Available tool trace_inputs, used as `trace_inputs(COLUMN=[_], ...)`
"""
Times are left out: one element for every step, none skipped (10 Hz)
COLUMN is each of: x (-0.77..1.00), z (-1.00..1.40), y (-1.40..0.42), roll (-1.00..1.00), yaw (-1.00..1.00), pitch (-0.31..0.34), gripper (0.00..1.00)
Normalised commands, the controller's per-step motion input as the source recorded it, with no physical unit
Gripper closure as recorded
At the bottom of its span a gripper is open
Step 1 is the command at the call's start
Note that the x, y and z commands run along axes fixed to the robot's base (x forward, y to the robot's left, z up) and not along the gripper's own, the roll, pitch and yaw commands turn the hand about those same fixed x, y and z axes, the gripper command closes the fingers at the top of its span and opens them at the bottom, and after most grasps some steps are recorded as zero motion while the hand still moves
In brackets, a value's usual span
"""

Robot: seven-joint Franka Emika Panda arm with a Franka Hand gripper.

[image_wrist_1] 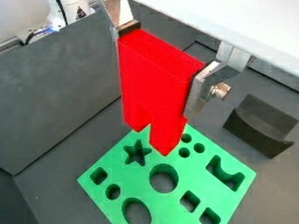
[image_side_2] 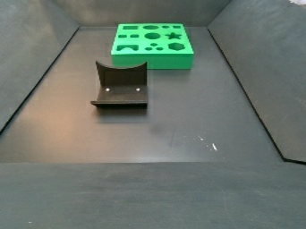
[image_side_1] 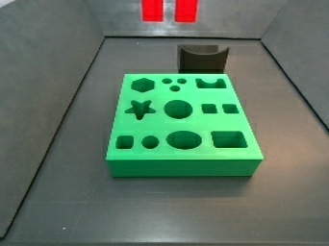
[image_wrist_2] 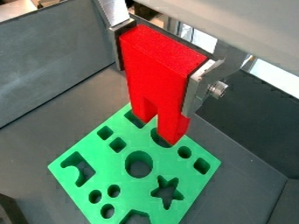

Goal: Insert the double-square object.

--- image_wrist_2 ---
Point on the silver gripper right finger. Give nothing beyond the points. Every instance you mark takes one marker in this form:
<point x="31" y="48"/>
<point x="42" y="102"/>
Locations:
<point x="205" y="82"/>

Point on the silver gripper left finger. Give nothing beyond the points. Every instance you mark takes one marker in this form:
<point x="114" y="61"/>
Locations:
<point x="119" y="23"/>

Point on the red double-square peg block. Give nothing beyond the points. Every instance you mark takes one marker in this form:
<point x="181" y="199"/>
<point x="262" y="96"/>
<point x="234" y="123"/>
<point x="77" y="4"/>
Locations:
<point x="160" y="64"/>

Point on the green shape-sorting board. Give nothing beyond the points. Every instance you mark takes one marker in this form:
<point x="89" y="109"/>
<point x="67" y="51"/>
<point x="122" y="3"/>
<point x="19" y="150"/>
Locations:
<point x="126" y="177"/>

